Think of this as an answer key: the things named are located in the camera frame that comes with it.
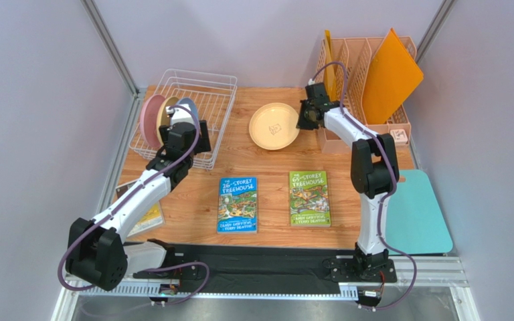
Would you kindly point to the pink file organizer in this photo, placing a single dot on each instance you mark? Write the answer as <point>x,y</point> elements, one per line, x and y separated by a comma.
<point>356,53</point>

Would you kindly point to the blue plate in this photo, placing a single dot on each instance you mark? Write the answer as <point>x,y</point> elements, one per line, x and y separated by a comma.
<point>191,104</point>

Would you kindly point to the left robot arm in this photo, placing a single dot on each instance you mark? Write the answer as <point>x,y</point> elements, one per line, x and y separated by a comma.
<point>97,251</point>

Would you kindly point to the white wire dish rack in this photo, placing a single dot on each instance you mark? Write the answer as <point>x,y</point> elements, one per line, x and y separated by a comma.
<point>209,96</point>

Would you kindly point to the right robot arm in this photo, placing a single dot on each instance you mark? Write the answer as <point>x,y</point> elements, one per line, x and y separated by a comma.
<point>374,175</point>

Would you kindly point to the cream yellow plate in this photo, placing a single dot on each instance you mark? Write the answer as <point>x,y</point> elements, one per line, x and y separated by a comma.
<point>274,126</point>

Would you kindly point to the green Treehouse book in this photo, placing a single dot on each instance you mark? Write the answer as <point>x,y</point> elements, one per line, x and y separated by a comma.
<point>309,203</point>

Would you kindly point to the pink plate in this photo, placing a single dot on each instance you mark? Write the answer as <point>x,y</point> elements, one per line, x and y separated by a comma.
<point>148,120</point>

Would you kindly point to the teal cutting board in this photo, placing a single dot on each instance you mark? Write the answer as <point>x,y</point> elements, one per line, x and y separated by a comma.
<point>415,223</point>

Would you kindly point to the orange folder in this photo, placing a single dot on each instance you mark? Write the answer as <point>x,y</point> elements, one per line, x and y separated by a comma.
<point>392,76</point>

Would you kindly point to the yellow book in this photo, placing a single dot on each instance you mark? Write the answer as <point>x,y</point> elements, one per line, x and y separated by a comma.
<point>152,219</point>

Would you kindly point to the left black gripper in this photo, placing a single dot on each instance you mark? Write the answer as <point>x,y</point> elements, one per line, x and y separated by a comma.
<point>203,144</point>

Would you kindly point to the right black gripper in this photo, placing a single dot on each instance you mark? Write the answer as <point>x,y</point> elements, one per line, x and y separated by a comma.
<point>304,115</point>

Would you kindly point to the tan yellow plate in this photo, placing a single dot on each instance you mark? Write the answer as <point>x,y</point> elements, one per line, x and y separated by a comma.
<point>163,118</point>

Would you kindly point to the blue Treehouse book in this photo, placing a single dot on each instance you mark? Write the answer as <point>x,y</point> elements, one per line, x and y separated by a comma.
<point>237,205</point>

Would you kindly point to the black base mat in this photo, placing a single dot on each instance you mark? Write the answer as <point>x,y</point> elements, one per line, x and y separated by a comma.
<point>267,270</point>

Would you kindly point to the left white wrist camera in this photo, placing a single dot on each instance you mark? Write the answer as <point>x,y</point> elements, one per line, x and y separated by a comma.
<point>180,114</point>

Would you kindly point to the thin yellow folder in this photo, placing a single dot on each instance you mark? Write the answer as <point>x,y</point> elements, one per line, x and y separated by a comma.
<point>328,62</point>

